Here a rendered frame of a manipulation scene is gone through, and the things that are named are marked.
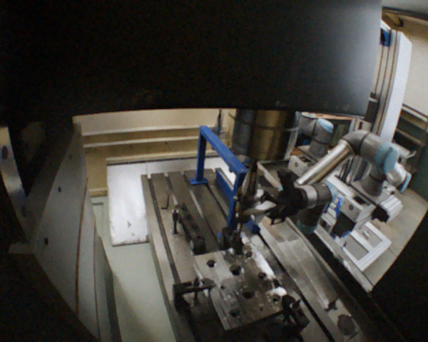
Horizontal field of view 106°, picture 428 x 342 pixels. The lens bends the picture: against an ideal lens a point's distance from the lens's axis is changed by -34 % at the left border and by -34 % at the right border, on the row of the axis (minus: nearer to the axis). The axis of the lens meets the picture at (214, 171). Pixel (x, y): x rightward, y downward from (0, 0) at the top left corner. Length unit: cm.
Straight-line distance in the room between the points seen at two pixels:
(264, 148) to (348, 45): 27
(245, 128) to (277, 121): 6
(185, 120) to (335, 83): 122
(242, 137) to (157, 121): 110
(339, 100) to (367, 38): 16
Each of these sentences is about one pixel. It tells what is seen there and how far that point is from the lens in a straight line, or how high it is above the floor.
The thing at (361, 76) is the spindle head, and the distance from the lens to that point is 52.
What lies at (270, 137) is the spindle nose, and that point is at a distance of 46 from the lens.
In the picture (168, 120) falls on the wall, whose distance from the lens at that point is 153.
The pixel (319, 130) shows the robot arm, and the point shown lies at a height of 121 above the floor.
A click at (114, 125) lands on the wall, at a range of 151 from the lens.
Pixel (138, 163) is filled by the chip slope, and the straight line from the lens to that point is 162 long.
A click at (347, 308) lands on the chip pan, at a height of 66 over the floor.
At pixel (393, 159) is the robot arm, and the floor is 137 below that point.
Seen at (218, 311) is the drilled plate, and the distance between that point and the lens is 71.
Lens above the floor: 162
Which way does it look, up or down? 30 degrees down
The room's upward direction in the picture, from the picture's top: 7 degrees clockwise
